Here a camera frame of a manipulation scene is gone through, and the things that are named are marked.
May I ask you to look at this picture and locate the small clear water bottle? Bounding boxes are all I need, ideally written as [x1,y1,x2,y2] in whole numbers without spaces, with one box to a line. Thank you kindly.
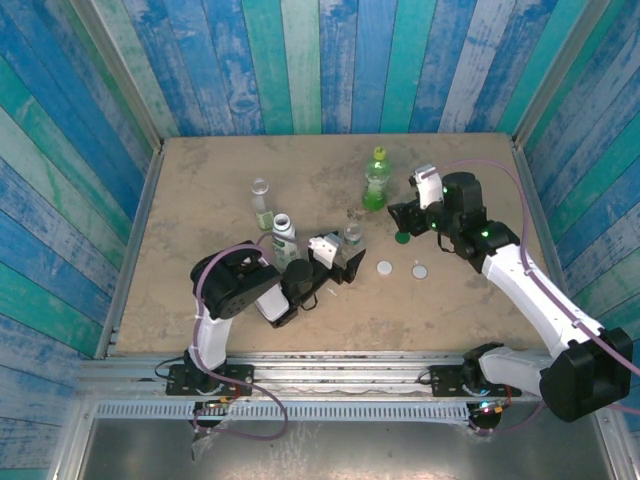
[342,222,364,251]

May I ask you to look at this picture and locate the aluminium corner post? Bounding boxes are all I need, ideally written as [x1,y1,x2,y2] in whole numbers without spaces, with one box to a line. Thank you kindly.
[69,0,165,151]
[513,0,617,146]

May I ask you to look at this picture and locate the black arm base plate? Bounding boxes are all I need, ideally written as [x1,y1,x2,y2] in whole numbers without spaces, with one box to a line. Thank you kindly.
[165,364,255,396]
[428,364,521,399]

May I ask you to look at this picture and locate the stainless steel panel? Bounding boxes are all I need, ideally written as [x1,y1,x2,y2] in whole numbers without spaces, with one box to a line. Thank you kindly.
[74,418,616,472]

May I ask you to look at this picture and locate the white slotted cable duct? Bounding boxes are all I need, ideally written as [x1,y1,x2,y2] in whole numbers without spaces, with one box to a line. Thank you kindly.
[94,402,471,421]

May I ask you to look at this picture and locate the small circuit board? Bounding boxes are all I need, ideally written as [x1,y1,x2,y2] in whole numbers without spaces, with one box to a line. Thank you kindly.
[469,398,512,416]
[193,397,236,416]

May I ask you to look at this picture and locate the aluminium front frame rail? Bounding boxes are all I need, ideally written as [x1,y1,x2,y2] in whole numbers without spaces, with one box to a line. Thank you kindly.
[79,352,606,401]

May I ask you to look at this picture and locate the clear ribbed wide-mouth bottle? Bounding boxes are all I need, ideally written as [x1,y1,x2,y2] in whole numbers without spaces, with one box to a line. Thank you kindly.
[249,177,275,231]

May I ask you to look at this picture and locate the white milk drink bottle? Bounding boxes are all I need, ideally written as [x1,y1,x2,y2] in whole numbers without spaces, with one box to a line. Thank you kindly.
[271,213,301,274]

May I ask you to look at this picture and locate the aluminium table side rail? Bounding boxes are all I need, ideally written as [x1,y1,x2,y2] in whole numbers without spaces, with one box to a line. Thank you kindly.
[509,134,592,361]
[94,139,166,360]

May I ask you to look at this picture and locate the green tea plastic bottle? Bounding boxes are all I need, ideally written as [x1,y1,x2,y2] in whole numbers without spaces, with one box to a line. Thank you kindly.
[361,145,394,212]

